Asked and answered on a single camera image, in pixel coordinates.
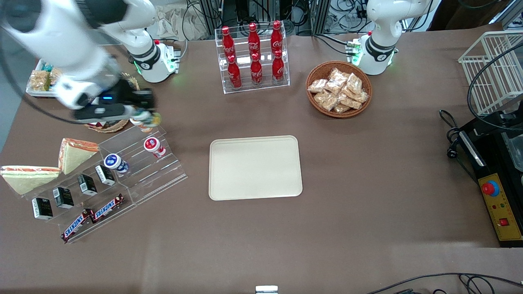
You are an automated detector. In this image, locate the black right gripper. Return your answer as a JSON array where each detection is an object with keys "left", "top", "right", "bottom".
[{"left": 80, "top": 80, "right": 159, "bottom": 125}]

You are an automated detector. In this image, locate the green lid gum bottle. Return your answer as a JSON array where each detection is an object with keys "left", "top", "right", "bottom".
[{"left": 141, "top": 112, "right": 163, "bottom": 127}]

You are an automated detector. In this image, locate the orange lid gum bottle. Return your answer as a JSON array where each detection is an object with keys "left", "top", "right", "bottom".
[{"left": 130, "top": 118, "right": 154, "bottom": 133}]

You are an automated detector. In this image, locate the red lid gum bottle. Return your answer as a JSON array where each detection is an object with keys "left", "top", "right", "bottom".
[{"left": 143, "top": 137, "right": 167, "bottom": 158}]

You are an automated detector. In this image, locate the blue lid gum bottle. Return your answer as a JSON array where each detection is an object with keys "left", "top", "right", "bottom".
[{"left": 104, "top": 154, "right": 130, "bottom": 173}]

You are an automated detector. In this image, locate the white rectangular snack tray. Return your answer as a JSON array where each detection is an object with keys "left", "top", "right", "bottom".
[{"left": 25, "top": 59, "right": 62, "bottom": 98}]

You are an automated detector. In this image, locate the beige plastic tray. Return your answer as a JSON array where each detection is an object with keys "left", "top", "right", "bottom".
[{"left": 209, "top": 136, "right": 303, "bottom": 201}]

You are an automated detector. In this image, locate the oval wicker basket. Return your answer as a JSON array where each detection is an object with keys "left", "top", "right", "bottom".
[{"left": 83, "top": 73, "right": 141, "bottom": 134}]

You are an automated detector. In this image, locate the clear acrylic stepped display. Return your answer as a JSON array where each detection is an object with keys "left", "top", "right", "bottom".
[{"left": 24, "top": 116, "right": 188, "bottom": 245}]

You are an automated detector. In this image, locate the small black carton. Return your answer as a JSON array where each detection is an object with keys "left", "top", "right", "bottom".
[
  {"left": 53, "top": 187, "right": 75, "bottom": 209},
  {"left": 77, "top": 174, "right": 98, "bottom": 196},
  {"left": 31, "top": 198, "right": 54, "bottom": 221},
  {"left": 95, "top": 165, "right": 116, "bottom": 187}
]

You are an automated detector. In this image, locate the triangular sandwich pack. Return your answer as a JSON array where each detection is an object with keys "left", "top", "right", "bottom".
[
  {"left": 58, "top": 138, "right": 99, "bottom": 176},
  {"left": 0, "top": 165, "right": 61, "bottom": 196}
]

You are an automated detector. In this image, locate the crumpled white cloth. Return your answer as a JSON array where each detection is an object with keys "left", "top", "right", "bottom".
[{"left": 154, "top": 6, "right": 208, "bottom": 42}]

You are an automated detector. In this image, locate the red cola bottle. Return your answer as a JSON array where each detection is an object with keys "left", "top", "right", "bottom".
[
  {"left": 272, "top": 51, "right": 285, "bottom": 83},
  {"left": 248, "top": 23, "right": 261, "bottom": 56},
  {"left": 250, "top": 53, "right": 263, "bottom": 86},
  {"left": 270, "top": 22, "right": 284, "bottom": 53},
  {"left": 221, "top": 27, "right": 236, "bottom": 59},
  {"left": 227, "top": 56, "right": 242, "bottom": 89}
]

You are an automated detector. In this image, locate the Snickers chocolate bar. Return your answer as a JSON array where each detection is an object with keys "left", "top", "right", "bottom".
[
  {"left": 90, "top": 194, "right": 125, "bottom": 224},
  {"left": 61, "top": 209, "right": 94, "bottom": 243}
]

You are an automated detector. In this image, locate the clear acrylic bottle rack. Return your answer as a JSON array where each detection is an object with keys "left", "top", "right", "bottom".
[{"left": 215, "top": 21, "right": 291, "bottom": 95}]

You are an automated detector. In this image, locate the round wicker basket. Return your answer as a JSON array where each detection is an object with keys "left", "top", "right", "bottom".
[{"left": 306, "top": 61, "right": 373, "bottom": 118}]

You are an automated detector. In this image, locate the black and yellow control box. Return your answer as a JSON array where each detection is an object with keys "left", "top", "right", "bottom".
[{"left": 457, "top": 111, "right": 523, "bottom": 248}]

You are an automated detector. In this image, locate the red emergency stop button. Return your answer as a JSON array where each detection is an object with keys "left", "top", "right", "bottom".
[{"left": 481, "top": 180, "right": 500, "bottom": 198}]

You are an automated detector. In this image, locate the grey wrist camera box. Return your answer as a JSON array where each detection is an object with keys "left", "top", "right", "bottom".
[{"left": 74, "top": 104, "right": 136, "bottom": 124}]

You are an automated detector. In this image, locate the aluminium frame post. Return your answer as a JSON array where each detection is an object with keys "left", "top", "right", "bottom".
[{"left": 311, "top": 0, "right": 332, "bottom": 36}]

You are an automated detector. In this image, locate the black power cable with plug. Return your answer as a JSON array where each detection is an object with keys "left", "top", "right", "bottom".
[{"left": 439, "top": 109, "right": 478, "bottom": 184}]

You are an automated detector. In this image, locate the thick black looped cable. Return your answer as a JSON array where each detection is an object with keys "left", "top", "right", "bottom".
[{"left": 467, "top": 41, "right": 523, "bottom": 132}]

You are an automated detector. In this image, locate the thin black floor cable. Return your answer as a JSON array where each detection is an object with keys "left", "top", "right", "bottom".
[{"left": 367, "top": 272, "right": 523, "bottom": 294}]

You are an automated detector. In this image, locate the white wire basket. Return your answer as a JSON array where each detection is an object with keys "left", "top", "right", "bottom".
[{"left": 458, "top": 30, "right": 523, "bottom": 117}]

